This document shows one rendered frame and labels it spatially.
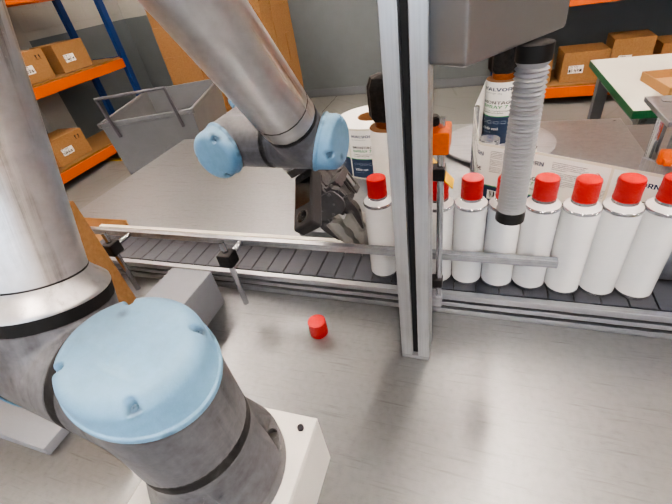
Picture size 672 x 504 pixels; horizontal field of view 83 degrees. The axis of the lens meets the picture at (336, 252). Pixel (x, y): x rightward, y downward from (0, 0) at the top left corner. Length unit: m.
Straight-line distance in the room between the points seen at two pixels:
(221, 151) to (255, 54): 0.19
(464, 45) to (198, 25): 0.23
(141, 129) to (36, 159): 2.44
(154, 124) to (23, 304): 2.43
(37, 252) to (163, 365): 0.15
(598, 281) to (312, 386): 0.49
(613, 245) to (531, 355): 0.21
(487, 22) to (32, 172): 0.41
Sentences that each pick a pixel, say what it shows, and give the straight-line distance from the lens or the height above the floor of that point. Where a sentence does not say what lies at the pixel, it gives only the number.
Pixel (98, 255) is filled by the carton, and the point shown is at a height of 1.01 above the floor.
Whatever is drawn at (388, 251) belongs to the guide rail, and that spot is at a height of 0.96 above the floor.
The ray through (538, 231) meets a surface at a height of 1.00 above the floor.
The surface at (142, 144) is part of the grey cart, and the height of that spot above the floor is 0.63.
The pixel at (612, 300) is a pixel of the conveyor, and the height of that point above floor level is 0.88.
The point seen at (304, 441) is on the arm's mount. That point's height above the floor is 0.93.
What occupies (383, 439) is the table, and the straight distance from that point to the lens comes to 0.61.
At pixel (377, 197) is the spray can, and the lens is 0.65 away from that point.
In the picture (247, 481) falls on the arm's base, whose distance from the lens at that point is 0.45.
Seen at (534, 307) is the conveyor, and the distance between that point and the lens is 0.73.
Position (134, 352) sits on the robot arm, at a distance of 0.35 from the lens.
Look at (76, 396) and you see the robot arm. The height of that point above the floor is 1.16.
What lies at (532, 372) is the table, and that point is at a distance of 0.69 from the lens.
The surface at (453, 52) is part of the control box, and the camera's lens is 0.40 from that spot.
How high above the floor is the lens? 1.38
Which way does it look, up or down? 37 degrees down
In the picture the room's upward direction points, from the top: 11 degrees counter-clockwise
